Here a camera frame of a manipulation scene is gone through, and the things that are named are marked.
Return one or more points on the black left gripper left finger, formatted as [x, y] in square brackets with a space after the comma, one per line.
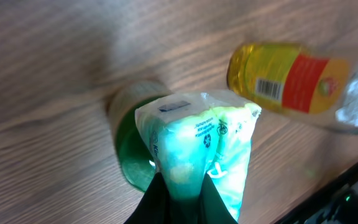
[154, 207]

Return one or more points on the green lid seasoning jar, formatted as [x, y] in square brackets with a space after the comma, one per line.
[134, 158]

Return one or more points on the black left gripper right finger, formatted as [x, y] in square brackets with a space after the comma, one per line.
[212, 209]

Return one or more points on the green white tissue pack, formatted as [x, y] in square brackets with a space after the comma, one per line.
[193, 134]

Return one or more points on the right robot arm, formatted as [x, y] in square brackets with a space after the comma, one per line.
[337, 202]

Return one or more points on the yellow dish soap bottle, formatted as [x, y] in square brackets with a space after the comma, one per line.
[319, 87]

